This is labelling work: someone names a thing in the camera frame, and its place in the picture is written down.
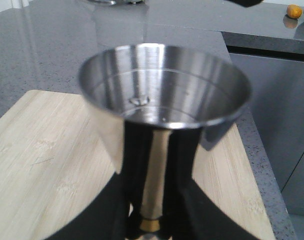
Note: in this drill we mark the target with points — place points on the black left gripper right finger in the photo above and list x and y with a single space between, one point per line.
203 220

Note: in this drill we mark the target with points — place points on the orange fruit on counter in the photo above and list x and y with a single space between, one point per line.
294 11

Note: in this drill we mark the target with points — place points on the grey kitchen cabinet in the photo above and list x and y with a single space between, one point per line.
275 66

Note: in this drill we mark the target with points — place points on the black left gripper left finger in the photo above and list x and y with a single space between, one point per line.
104 219

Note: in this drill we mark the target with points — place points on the steel jigger with gold band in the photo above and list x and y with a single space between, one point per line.
155 107

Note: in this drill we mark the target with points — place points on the bamboo cutting board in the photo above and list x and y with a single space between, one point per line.
53 164

